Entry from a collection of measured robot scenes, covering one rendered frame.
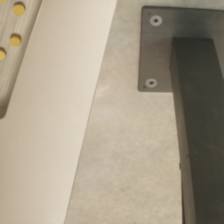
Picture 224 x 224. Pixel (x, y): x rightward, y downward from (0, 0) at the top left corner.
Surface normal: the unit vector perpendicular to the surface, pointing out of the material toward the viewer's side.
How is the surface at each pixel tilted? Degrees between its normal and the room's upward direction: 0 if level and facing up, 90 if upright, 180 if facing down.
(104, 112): 0
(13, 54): 0
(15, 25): 0
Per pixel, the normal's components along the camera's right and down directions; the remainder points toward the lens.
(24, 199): -0.02, 0.67
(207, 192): 0.01, -0.74
